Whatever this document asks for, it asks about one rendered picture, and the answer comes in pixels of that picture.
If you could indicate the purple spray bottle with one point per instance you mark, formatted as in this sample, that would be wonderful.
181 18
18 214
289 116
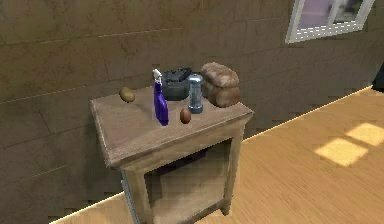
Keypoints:
161 103

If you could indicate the brown egg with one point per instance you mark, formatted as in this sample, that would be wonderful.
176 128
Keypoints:
185 115

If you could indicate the clear glass salt shaker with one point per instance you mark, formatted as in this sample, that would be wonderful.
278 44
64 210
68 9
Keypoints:
195 94

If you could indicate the black pot with lid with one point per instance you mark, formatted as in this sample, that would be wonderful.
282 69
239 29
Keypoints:
174 87

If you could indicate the brown bread loaf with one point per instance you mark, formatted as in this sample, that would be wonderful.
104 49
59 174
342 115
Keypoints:
221 86

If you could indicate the brown wooden side table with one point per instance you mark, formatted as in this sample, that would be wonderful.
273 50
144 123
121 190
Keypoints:
140 140

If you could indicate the brown potato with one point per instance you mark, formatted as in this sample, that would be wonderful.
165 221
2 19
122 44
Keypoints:
127 94

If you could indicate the white framed window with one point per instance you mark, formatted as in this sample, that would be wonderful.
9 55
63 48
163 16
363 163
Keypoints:
328 18

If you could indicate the dark furniture piece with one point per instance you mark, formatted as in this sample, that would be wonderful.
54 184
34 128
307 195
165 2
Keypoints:
379 78

